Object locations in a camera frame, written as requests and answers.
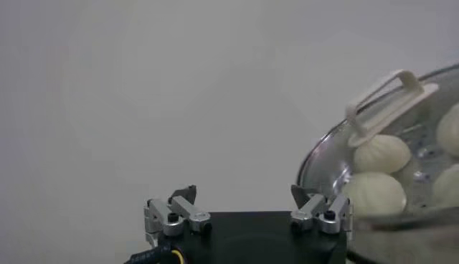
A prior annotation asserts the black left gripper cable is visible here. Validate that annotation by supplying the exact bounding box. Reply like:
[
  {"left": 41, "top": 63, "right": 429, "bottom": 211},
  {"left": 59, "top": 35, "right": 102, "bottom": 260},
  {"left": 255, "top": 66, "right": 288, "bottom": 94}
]
[{"left": 123, "top": 245, "right": 186, "bottom": 264}]

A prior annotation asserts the white steamed baozi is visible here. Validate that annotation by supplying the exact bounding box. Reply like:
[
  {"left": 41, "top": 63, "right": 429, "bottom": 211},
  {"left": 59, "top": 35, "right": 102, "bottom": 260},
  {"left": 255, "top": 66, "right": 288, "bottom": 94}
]
[
  {"left": 431, "top": 164, "right": 459, "bottom": 209},
  {"left": 436, "top": 103, "right": 459, "bottom": 158},
  {"left": 340, "top": 171, "right": 408, "bottom": 218},
  {"left": 352, "top": 133, "right": 412, "bottom": 175}
]

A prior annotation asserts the stainless steel steamer basket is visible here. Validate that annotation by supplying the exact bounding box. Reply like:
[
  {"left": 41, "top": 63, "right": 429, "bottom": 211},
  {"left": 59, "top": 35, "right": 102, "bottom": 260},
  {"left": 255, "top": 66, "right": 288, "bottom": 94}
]
[{"left": 344, "top": 204, "right": 459, "bottom": 264}]

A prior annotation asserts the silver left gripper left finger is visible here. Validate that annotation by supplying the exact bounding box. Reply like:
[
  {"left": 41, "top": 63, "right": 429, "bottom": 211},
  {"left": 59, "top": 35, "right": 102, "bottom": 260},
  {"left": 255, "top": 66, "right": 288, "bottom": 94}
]
[{"left": 143, "top": 184, "right": 212, "bottom": 248}]

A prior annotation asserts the round glass lid cream handle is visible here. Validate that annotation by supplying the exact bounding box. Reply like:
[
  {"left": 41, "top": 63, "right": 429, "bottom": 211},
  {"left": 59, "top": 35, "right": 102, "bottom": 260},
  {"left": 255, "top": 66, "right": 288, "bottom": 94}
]
[{"left": 295, "top": 63, "right": 459, "bottom": 230}]

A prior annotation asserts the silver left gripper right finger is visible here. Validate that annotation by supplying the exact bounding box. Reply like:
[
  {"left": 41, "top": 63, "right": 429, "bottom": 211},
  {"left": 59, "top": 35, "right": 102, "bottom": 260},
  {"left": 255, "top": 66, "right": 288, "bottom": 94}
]
[{"left": 289, "top": 184, "right": 354, "bottom": 240}]

